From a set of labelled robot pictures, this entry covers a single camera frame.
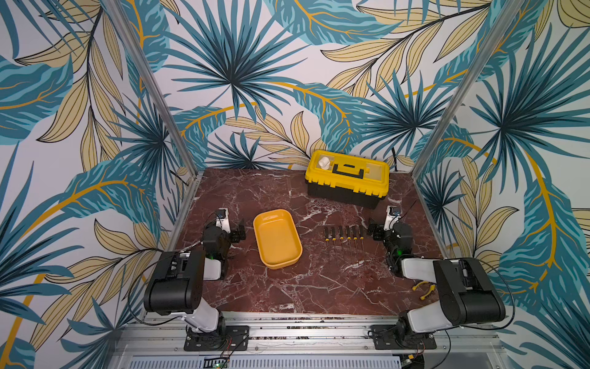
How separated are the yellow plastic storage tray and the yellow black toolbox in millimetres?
196

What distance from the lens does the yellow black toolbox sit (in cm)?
97

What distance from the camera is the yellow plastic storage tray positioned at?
918 mm
